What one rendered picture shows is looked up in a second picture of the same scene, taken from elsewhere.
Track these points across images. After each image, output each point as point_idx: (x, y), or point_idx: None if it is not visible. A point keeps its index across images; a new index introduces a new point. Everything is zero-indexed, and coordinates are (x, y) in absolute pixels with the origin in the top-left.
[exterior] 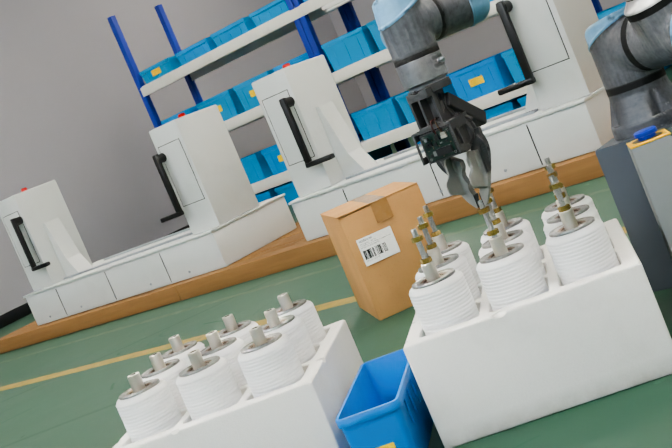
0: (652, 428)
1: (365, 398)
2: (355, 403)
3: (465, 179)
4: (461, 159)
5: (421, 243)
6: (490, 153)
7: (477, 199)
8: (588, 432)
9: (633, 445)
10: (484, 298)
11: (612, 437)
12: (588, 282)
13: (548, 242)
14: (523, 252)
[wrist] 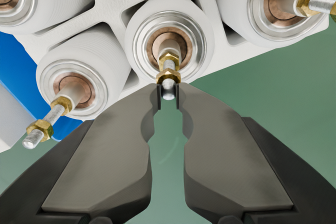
0: (253, 91)
1: (1, 56)
2: (21, 89)
3: (146, 136)
4: (140, 183)
5: (51, 123)
6: (302, 162)
7: (160, 92)
8: (213, 84)
9: (244, 106)
10: (108, 12)
11: (230, 94)
12: (264, 52)
13: (245, 35)
14: (209, 60)
